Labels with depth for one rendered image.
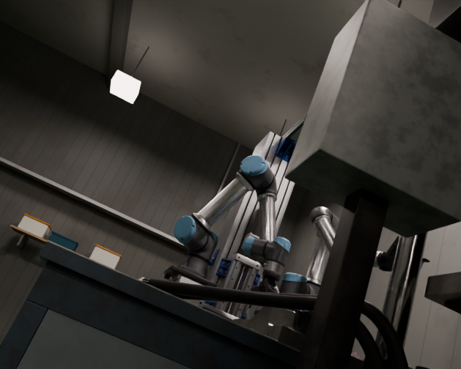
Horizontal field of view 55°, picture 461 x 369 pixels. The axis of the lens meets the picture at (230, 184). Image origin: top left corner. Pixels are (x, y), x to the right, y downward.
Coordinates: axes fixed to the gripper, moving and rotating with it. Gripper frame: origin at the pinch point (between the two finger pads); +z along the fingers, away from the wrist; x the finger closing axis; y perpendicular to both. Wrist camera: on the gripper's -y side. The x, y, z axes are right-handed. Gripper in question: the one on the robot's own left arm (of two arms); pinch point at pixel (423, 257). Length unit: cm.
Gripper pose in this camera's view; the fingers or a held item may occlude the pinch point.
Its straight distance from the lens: 215.3
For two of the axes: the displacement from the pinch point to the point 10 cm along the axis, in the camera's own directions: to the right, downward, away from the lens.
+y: -2.6, 9.1, -3.1
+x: -7.1, -4.0, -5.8
